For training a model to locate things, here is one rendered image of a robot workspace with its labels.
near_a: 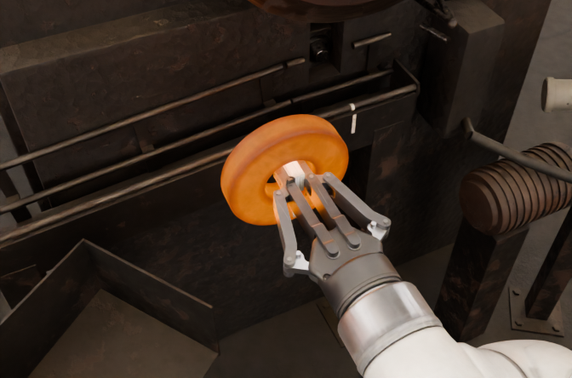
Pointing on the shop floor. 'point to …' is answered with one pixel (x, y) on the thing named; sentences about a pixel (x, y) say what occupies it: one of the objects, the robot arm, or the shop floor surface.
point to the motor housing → (496, 234)
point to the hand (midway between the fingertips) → (285, 163)
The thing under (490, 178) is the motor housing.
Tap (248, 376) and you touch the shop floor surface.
